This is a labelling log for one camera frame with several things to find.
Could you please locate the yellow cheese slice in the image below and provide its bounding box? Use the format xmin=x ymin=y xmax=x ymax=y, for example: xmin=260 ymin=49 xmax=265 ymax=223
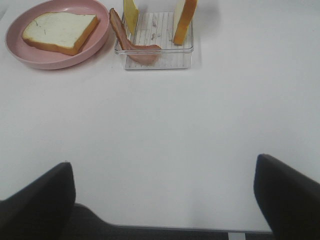
xmin=123 ymin=0 xmax=139 ymax=35

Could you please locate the right clear plastic tray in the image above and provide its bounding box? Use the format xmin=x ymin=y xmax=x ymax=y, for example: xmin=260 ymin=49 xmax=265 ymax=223
xmin=114 ymin=11 xmax=194 ymax=71

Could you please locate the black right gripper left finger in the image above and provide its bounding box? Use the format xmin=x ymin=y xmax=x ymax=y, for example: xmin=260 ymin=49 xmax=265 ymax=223
xmin=0 ymin=162 xmax=76 ymax=240

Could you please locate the bread slice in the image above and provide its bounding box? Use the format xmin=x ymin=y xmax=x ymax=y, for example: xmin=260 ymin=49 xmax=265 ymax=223
xmin=172 ymin=0 xmax=198 ymax=46
xmin=21 ymin=12 xmax=99 ymax=56

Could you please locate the pink bacon strip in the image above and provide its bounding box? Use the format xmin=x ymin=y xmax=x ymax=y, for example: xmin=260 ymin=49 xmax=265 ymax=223
xmin=109 ymin=8 xmax=162 ymax=66

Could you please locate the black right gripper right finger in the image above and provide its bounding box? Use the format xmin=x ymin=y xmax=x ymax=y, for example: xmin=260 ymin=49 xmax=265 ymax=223
xmin=253 ymin=154 xmax=320 ymax=240

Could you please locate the pink round plate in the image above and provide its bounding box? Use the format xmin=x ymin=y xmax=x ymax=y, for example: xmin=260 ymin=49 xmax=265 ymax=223
xmin=5 ymin=0 xmax=111 ymax=70

